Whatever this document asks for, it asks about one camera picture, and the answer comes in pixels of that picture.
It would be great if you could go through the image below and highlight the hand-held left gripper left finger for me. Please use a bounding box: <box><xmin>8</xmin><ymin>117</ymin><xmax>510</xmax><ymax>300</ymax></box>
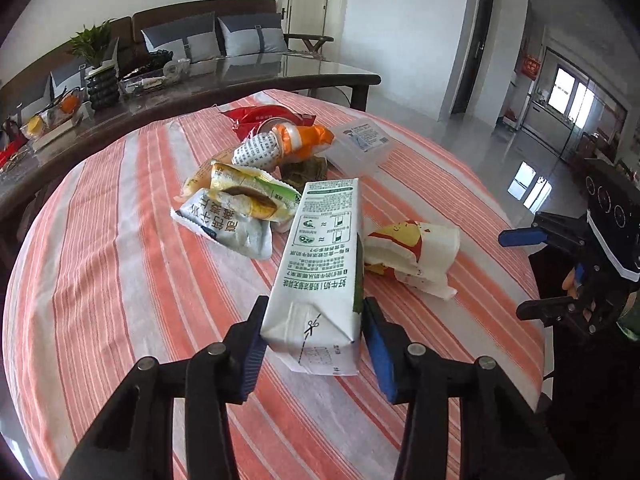
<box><xmin>60</xmin><ymin>296</ymin><xmax>271</xmax><ymax>480</ymax></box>

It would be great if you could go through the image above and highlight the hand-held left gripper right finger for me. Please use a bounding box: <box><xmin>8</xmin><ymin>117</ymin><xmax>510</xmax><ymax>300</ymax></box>
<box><xmin>361</xmin><ymin>297</ymin><xmax>571</xmax><ymax>480</ymax></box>

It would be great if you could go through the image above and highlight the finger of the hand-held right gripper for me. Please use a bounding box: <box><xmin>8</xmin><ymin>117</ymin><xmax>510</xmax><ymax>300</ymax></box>
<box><xmin>516</xmin><ymin>297</ymin><xmax>596</xmax><ymax>337</ymax></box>
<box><xmin>498</xmin><ymin>212</ymin><xmax>588</xmax><ymax>256</ymax></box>

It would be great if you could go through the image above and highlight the white green milk carton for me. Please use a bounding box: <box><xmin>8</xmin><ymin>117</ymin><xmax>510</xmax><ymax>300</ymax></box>
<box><xmin>260</xmin><ymin>178</ymin><xmax>366</xmax><ymax>377</ymax></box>

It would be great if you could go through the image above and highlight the beige bread wrapper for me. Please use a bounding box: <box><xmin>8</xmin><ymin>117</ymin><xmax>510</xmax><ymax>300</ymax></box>
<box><xmin>180</xmin><ymin>162</ymin><xmax>217</xmax><ymax>198</ymax></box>

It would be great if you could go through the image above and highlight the dark green cracker packet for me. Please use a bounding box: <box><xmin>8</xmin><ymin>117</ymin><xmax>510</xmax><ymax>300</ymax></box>
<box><xmin>280</xmin><ymin>156</ymin><xmax>330</xmax><ymax>184</ymax></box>

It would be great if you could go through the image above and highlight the white red yellow snack packet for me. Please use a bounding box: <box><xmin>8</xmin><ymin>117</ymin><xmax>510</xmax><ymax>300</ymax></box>
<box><xmin>362</xmin><ymin>220</ymin><xmax>461</xmax><ymax>301</ymax></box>

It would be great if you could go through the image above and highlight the silver white snack wrapper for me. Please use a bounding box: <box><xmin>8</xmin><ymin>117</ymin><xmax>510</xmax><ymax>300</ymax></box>
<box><xmin>171</xmin><ymin>188</ymin><xmax>274</xmax><ymax>261</ymax></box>

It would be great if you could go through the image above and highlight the orange white striped tablecloth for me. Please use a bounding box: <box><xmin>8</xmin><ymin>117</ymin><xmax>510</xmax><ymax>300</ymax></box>
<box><xmin>2</xmin><ymin>89</ymin><xmax>546</xmax><ymax>480</ymax></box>

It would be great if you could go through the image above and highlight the green white cake wrapper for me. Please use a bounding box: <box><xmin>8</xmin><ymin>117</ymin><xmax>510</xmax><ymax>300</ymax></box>
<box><xmin>209</xmin><ymin>160</ymin><xmax>299</xmax><ymax>234</ymax></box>

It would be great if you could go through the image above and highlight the clear plastic box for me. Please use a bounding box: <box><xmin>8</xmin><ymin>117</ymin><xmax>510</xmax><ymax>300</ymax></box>
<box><xmin>327</xmin><ymin>117</ymin><xmax>398</xmax><ymax>176</ymax></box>

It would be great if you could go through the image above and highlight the dark wooden door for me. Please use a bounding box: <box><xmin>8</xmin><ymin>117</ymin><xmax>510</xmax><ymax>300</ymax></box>
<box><xmin>450</xmin><ymin>0</ymin><xmax>496</xmax><ymax>116</ymax></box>

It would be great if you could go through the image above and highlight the white orange drink bottle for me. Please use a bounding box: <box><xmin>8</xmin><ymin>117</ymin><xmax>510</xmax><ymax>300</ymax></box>
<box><xmin>232</xmin><ymin>122</ymin><xmax>335</xmax><ymax>170</ymax></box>

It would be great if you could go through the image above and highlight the red torn wrapper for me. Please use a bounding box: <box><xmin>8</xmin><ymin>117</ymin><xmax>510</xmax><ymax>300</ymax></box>
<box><xmin>223</xmin><ymin>106</ymin><xmax>286</xmax><ymax>127</ymax></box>

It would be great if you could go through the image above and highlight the wooden side stand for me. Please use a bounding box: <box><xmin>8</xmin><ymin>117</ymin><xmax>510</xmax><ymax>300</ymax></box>
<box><xmin>285</xmin><ymin>32</ymin><xmax>335</xmax><ymax>54</ymax></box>

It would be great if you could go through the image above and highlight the wooden glass-top coffee table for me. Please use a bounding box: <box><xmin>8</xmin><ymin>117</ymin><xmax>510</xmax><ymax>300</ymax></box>
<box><xmin>0</xmin><ymin>52</ymin><xmax>382</xmax><ymax>261</ymax></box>

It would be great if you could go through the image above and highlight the glass tray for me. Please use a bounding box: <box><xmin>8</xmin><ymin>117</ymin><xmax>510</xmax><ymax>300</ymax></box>
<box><xmin>117</xmin><ymin>57</ymin><xmax>192</xmax><ymax>96</ymax></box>

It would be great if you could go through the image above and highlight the black ribbed vase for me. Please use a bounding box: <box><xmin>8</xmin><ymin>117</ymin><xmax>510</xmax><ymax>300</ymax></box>
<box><xmin>86</xmin><ymin>66</ymin><xmax>121</xmax><ymax>111</ymax></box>

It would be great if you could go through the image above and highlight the grey white cushion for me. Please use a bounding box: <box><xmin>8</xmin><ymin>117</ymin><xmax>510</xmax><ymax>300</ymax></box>
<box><xmin>216</xmin><ymin>11</ymin><xmax>290</xmax><ymax>57</ymax></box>
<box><xmin>49</xmin><ymin>37</ymin><xmax>121</xmax><ymax>98</ymax></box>
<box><xmin>141</xmin><ymin>14</ymin><xmax>221</xmax><ymax>63</ymax></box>

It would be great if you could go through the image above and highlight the dark wooden sofa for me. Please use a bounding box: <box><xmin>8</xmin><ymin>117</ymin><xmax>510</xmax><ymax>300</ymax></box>
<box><xmin>0</xmin><ymin>0</ymin><xmax>301</xmax><ymax>111</ymax></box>

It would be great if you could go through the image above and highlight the green potted plant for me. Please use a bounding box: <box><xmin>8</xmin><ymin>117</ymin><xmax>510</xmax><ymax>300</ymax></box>
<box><xmin>67</xmin><ymin>20</ymin><xmax>118</xmax><ymax>68</ymax></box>

